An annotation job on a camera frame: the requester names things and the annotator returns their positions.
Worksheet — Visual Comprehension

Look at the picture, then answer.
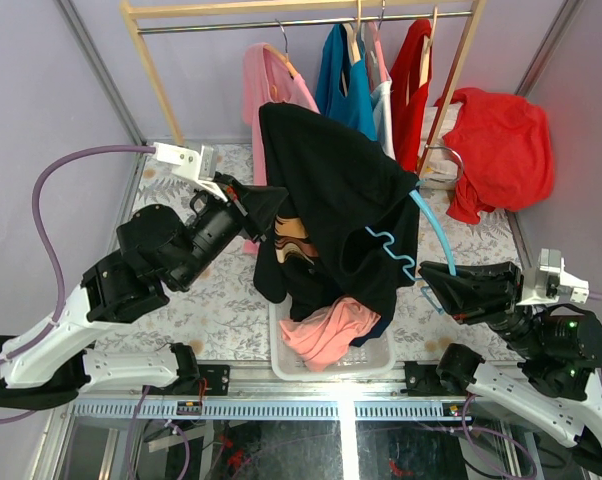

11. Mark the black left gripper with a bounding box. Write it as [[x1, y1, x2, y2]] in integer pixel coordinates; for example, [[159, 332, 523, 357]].
[[174, 171, 291, 290]]

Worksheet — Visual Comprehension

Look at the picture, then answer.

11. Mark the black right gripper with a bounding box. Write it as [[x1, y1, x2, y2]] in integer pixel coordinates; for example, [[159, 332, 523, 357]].
[[415, 256, 543, 357]]

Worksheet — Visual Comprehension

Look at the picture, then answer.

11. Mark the black printed t-shirt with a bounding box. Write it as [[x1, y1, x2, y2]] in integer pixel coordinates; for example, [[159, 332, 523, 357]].
[[253, 103, 420, 322]]

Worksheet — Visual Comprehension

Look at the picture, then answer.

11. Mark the blue plastic hanger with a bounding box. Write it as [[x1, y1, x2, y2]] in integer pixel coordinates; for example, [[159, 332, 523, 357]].
[[364, 144, 466, 316]]

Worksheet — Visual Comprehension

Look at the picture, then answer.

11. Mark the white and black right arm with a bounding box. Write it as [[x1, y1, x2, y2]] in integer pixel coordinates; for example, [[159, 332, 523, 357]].
[[419, 249, 602, 477]]

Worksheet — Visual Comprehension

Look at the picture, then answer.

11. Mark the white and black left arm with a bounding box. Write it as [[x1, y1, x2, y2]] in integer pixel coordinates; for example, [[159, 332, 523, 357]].
[[0, 174, 288, 411]]

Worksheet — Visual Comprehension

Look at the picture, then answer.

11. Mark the pink t-shirt on hanger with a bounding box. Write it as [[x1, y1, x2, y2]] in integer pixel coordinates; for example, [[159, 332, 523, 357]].
[[241, 42, 322, 256]]

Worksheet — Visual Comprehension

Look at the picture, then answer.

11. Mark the blue t-shirt on hanger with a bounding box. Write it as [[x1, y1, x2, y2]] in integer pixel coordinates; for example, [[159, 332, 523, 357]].
[[315, 24, 377, 141]]

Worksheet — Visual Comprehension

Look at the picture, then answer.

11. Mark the wooden hanger under pink shirt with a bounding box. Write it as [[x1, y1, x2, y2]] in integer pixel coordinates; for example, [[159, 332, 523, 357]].
[[264, 19, 299, 80]]

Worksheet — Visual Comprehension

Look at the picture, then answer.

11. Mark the salmon pink shirt in basket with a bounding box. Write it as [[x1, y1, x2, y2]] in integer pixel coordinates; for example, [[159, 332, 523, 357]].
[[279, 297, 380, 372]]

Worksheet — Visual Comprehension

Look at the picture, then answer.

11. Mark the white and pink hung shirt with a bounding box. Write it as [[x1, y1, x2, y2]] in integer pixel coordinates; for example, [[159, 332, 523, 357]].
[[360, 22, 395, 159]]

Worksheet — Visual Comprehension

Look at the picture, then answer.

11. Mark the wooden hanger under blue shirt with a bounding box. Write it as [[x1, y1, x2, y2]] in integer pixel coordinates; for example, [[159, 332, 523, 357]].
[[340, 22, 362, 97]]

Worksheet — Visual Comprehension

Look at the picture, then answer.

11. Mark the red t-shirt on hanger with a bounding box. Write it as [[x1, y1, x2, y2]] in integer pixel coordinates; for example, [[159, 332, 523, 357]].
[[390, 19, 431, 172]]

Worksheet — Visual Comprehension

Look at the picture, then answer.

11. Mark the wooden hanger under red shirt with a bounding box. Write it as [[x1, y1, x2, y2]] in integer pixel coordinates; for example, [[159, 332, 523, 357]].
[[406, 4, 439, 104]]

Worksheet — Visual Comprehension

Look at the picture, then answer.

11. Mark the navy garment in basket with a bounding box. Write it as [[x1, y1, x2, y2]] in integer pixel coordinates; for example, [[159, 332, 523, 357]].
[[350, 318, 390, 347]]

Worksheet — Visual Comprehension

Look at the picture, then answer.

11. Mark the white plastic laundry basket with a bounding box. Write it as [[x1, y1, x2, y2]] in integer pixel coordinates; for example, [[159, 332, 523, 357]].
[[268, 296, 396, 382]]

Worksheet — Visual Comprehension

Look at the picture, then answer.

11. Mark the floral patterned floor mat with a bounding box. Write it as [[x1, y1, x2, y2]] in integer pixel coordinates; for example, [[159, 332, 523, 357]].
[[97, 154, 520, 361]]

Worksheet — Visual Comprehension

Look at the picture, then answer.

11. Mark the red cloth pile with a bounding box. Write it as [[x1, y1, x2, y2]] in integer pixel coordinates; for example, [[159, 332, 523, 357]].
[[443, 87, 555, 225]]

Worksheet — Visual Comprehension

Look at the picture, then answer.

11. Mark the wooden clothes rack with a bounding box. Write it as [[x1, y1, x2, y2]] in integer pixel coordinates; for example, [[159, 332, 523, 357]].
[[119, 0, 488, 191]]

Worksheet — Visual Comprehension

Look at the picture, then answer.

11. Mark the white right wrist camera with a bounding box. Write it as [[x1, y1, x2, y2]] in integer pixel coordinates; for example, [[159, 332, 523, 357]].
[[516, 248, 589, 306]]

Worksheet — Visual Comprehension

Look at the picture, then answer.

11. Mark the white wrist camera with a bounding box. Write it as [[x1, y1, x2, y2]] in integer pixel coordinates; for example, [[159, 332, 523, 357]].
[[516, 248, 589, 306], [152, 142, 228, 201]]

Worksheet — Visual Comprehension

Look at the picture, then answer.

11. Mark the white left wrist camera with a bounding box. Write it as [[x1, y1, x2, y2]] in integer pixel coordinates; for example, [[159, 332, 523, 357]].
[[152, 142, 228, 201]]

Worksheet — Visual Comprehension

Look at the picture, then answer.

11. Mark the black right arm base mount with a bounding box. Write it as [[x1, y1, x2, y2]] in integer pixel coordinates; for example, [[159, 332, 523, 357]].
[[402, 343, 485, 397]]

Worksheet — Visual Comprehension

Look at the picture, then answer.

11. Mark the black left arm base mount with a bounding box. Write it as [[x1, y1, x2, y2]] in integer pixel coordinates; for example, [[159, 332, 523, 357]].
[[167, 343, 230, 398]]

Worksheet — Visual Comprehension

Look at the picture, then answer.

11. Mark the white slotted cable duct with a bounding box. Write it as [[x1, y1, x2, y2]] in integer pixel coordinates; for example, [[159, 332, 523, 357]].
[[71, 399, 462, 421]]

